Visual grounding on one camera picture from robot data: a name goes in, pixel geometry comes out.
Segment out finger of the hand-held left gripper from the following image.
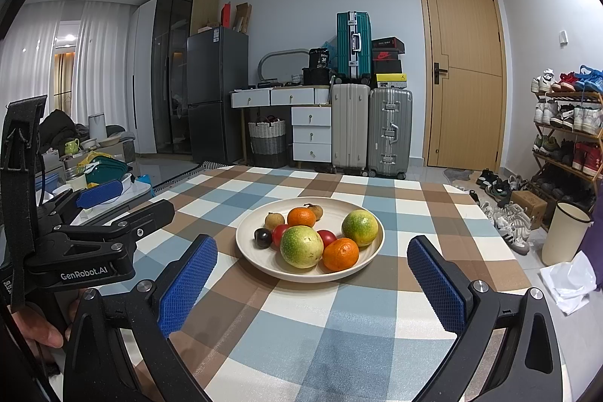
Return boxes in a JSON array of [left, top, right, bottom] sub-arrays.
[[44, 199, 176, 252], [35, 178, 127, 226]]

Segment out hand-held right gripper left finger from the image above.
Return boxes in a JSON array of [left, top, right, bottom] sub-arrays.
[[63, 234, 218, 402]]

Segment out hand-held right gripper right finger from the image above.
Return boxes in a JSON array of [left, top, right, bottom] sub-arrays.
[[406, 235, 563, 402]]

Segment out green citrus with orange blush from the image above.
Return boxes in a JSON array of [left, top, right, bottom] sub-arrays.
[[341, 210, 380, 248]]

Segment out cream round plate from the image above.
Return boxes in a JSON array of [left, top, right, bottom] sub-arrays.
[[236, 197, 385, 281]]

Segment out orange mandarin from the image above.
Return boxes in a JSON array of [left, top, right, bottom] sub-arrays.
[[287, 206, 317, 228], [322, 237, 360, 271]]

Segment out yellow-green citrus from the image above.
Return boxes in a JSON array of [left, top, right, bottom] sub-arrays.
[[280, 225, 324, 268]]

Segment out person's left hand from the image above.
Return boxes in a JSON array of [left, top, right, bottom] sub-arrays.
[[9, 286, 76, 351]]

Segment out white storage box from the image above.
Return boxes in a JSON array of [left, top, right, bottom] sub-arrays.
[[113, 173, 156, 200]]

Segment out checked tablecloth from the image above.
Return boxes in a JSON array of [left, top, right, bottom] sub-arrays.
[[127, 165, 533, 402]]

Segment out white kettle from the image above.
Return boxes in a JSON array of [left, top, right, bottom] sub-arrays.
[[88, 113, 107, 141]]

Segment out black backpack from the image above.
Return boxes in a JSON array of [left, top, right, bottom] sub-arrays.
[[38, 109, 81, 148]]

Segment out scattered pile of sneakers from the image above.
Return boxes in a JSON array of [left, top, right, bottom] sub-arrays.
[[476, 169, 533, 254]]

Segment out brown cardboard box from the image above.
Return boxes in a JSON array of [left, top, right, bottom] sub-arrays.
[[510, 190, 548, 229]]

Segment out white wardrobe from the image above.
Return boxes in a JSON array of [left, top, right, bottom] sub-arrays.
[[125, 0, 158, 155]]

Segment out white curtain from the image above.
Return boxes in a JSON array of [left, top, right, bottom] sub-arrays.
[[0, 2, 139, 134]]

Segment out dark grey fridge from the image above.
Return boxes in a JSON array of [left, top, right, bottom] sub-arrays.
[[186, 25, 249, 165]]

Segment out wicker basket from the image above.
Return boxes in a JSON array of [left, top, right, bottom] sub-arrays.
[[248, 119, 288, 168]]

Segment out white plastic bag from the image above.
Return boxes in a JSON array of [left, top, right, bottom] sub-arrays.
[[539, 249, 599, 315]]

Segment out cream waste bin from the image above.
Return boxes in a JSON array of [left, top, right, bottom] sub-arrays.
[[542, 202, 593, 267]]

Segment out dark glass cabinet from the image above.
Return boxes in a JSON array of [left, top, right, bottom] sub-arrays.
[[151, 0, 220, 155]]

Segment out silver suitcase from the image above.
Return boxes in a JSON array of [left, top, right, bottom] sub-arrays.
[[367, 87, 413, 179]]

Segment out purple bag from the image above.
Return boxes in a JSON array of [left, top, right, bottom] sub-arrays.
[[579, 180, 603, 290]]

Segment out wooden shoe rack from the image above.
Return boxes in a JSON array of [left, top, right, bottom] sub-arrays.
[[531, 89, 603, 233]]

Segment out white drawer dresser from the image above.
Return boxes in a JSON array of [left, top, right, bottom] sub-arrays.
[[230, 86, 333, 165]]

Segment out wooden door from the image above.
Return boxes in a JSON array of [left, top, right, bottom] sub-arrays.
[[416, 0, 507, 171]]

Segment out beige suitcase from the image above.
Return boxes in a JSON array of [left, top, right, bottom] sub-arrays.
[[331, 83, 371, 176]]

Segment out arched mirror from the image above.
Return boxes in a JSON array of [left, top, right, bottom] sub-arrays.
[[257, 49, 308, 85]]

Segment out black storage box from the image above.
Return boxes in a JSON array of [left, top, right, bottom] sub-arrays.
[[302, 67, 333, 86]]

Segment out flat cardboard carton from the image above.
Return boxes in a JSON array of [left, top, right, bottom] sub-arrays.
[[234, 3, 253, 33]]

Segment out rows of racked shoes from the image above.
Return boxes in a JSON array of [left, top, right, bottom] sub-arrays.
[[531, 65, 603, 177]]

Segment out teal suitcase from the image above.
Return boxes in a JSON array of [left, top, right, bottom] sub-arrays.
[[336, 11, 373, 79]]

